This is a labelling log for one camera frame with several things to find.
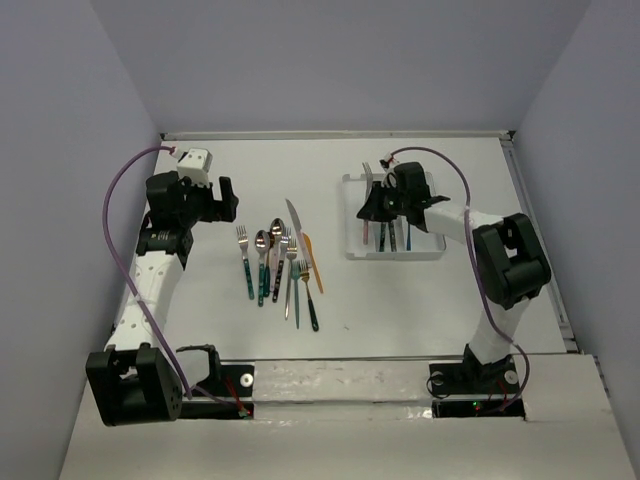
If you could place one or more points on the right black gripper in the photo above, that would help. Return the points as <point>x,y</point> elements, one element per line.
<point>372,209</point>

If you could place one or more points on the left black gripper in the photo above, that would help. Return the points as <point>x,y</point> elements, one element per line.
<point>219,211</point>

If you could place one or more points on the pink handled fork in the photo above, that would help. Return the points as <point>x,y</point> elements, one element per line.
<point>368,186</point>

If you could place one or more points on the orange handled knife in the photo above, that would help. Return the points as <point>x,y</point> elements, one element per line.
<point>313,262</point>

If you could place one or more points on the gold fork green handle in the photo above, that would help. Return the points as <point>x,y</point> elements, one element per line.
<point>305,277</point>

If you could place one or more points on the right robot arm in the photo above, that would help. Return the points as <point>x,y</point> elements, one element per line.
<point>507,261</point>

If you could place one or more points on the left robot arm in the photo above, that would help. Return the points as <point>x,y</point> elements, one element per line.
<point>137,378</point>

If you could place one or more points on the white compartment tray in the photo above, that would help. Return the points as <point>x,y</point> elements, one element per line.
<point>425,247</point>

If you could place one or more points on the all silver fork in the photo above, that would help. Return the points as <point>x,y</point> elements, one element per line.
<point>291,254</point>

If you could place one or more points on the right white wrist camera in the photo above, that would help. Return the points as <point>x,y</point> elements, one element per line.
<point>388,163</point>

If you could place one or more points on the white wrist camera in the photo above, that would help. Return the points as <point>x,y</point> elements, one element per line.
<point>195,165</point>
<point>388,163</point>

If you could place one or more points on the teal handled spoon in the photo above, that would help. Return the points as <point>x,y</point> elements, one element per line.
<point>262,245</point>

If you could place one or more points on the pink handled spoon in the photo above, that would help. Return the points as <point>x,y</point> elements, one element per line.
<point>276,233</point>

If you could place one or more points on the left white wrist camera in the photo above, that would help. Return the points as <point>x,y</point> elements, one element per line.
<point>195,165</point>

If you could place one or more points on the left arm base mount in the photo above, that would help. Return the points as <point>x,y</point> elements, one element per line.
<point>221,392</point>

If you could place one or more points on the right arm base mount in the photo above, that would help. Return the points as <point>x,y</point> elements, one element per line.
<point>475,395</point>

